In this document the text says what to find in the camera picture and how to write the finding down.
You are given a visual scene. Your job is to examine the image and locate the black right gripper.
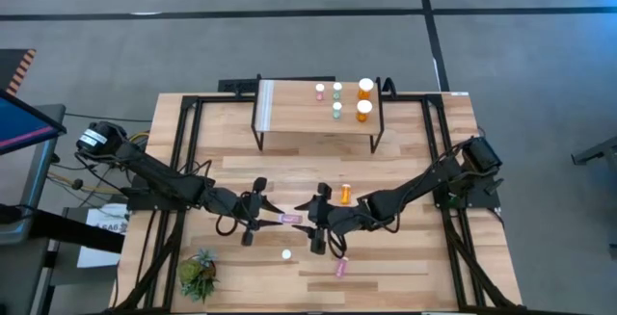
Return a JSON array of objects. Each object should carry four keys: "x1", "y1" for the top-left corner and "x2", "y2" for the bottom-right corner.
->
[{"x1": 291, "y1": 182, "x2": 372, "y2": 256}]

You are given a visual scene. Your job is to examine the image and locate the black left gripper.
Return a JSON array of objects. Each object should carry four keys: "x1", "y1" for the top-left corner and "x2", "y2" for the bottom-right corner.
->
[{"x1": 206, "y1": 176, "x2": 285, "y2": 248}]

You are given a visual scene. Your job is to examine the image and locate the large orange medicine bottle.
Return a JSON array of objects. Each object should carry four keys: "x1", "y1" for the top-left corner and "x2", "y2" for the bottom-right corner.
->
[
  {"x1": 355, "y1": 98, "x2": 374, "y2": 124},
  {"x1": 357, "y1": 77, "x2": 375, "y2": 101}
]

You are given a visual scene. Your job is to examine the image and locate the wooden shelf black metal legs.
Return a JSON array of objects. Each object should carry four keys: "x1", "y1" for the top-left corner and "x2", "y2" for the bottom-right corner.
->
[{"x1": 250, "y1": 74, "x2": 386, "y2": 155}]

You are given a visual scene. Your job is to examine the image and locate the small potted succulent plant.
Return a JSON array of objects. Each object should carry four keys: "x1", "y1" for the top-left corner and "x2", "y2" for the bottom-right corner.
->
[{"x1": 175, "y1": 247, "x2": 218, "y2": 304}]

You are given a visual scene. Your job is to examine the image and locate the white printed paper sheet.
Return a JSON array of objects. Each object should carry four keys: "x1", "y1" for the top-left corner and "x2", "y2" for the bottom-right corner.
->
[{"x1": 76, "y1": 203, "x2": 131, "y2": 269}]

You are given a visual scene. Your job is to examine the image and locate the black metal beam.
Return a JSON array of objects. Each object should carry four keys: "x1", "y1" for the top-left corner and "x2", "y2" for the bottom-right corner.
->
[{"x1": 28, "y1": 208, "x2": 125, "y2": 254}]

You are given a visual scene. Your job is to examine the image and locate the gray monitor stand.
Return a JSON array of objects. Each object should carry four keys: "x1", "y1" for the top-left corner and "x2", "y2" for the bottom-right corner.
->
[{"x1": 9, "y1": 104, "x2": 67, "y2": 247}]

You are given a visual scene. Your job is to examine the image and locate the blue screen monitor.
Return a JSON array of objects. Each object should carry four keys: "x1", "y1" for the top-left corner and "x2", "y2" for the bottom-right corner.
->
[{"x1": 0, "y1": 88, "x2": 67, "y2": 157}]

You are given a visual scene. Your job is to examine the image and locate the black mat orange striped edge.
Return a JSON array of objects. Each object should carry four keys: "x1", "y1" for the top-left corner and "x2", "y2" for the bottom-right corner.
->
[{"x1": 0, "y1": 48, "x2": 38, "y2": 97}]

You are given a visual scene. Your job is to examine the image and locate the gray furniture leg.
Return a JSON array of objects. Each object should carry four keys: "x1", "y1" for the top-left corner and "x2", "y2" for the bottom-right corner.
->
[{"x1": 571, "y1": 134, "x2": 617, "y2": 167}]

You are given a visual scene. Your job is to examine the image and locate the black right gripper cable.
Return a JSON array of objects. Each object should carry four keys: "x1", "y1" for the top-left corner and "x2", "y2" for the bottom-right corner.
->
[{"x1": 326, "y1": 230, "x2": 349, "y2": 260}]

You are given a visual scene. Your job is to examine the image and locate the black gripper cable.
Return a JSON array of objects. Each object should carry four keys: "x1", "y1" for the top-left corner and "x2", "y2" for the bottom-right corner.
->
[
  {"x1": 215, "y1": 208, "x2": 242, "y2": 237},
  {"x1": 326, "y1": 230, "x2": 349, "y2": 260}
]

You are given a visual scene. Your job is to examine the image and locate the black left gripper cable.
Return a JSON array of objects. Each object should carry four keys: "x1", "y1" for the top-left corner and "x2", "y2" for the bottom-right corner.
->
[{"x1": 215, "y1": 208, "x2": 242, "y2": 237}]

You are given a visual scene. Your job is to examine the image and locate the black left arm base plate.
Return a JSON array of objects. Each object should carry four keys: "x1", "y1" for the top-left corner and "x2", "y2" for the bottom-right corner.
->
[{"x1": 125, "y1": 187, "x2": 194, "y2": 212}]

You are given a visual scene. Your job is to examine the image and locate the black aluminium table frame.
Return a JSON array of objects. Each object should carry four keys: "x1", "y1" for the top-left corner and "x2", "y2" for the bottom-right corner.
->
[{"x1": 113, "y1": 92, "x2": 524, "y2": 315}]

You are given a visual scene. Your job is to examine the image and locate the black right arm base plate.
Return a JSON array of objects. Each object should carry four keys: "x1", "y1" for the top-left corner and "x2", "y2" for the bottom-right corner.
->
[{"x1": 430, "y1": 170, "x2": 502, "y2": 210}]

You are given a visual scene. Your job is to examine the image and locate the black floor cable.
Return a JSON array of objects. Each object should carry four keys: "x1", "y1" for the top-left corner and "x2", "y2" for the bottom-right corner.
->
[{"x1": 65, "y1": 111, "x2": 153, "y2": 124}]

